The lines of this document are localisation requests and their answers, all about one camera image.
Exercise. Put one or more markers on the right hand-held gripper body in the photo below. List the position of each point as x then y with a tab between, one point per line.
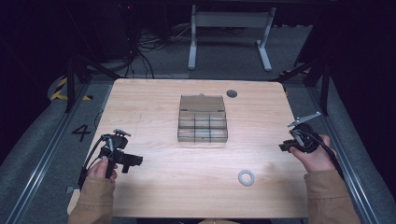
303	137

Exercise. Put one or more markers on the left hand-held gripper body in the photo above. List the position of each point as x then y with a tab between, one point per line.
116	143

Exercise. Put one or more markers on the clear plastic compartment box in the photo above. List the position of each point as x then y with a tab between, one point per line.
202	119

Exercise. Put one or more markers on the person's right hand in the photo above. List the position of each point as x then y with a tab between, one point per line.
317	157

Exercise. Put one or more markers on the person's left hand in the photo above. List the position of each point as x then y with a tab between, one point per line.
100	170

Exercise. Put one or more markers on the black metal stand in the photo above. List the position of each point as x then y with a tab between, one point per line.
323	84
71	87

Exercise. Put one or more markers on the dark round table grommet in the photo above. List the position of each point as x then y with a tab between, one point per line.
232	93

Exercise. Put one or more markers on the yellow black hazard tape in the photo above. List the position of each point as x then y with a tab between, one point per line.
60	91

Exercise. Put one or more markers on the aluminium floor rail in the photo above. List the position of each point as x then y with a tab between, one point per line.
46	155
345	161

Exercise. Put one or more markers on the white metal table frame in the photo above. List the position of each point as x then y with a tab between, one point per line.
230	20

